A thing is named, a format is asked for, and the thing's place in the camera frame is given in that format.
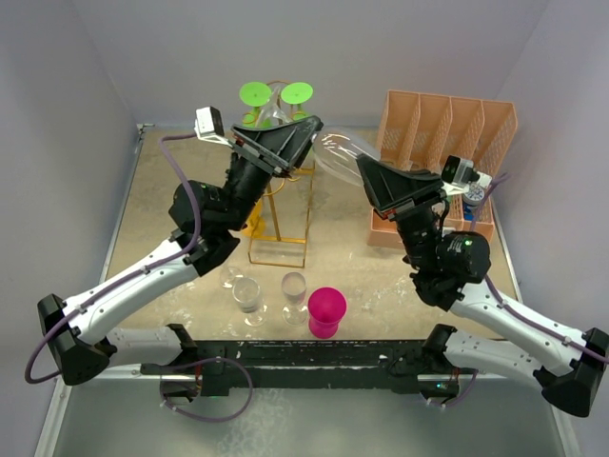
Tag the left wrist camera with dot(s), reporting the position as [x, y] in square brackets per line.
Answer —
[209, 127]

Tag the round blue tin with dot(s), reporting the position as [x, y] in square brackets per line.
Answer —
[474, 196]

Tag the large green wine glass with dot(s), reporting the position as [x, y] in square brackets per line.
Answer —
[295, 95]

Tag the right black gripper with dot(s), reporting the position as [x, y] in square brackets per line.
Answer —
[397, 193]

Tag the pink plastic goblet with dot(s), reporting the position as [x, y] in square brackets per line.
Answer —
[327, 307]

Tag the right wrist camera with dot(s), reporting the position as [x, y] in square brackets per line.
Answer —
[459, 175]

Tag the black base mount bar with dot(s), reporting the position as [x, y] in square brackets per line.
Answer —
[216, 367]

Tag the yellow plastic goblet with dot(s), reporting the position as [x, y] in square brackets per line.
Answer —
[255, 222]

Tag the small green wine glass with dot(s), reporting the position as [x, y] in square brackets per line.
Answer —
[254, 95]

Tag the clear glass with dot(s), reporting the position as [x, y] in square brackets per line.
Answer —
[294, 291]
[248, 296]
[229, 275]
[335, 149]

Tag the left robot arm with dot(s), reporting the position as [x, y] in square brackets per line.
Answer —
[83, 332]

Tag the orange plastic desk organizer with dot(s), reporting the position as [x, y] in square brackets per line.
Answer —
[420, 130]

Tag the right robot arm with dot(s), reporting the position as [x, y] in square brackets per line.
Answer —
[564, 364]

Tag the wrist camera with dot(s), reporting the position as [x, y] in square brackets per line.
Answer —
[459, 175]
[209, 127]

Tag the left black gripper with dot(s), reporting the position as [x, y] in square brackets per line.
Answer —
[274, 151]

